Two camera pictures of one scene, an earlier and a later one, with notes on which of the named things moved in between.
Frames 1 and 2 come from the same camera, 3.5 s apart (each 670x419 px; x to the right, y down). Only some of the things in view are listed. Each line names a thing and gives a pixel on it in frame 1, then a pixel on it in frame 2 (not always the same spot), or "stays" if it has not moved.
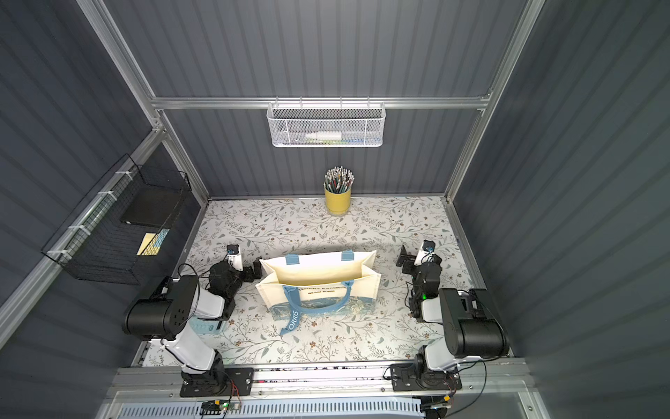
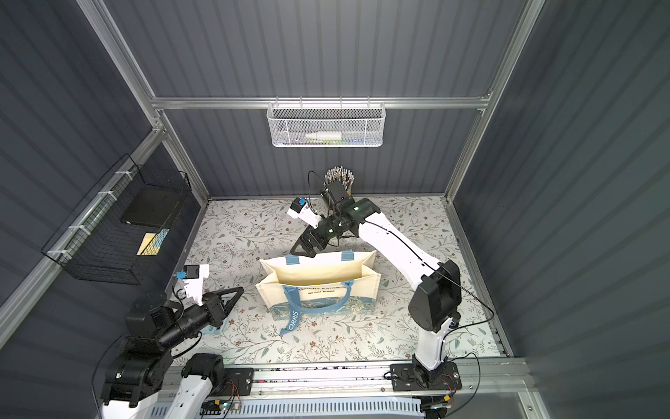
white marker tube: x=325 y=135 stays
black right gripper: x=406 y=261 to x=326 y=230
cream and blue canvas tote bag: x=311 y=284 stays
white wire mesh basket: x=325 y=125 stays
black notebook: x=153 y=206 stays
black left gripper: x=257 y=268 to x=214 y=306
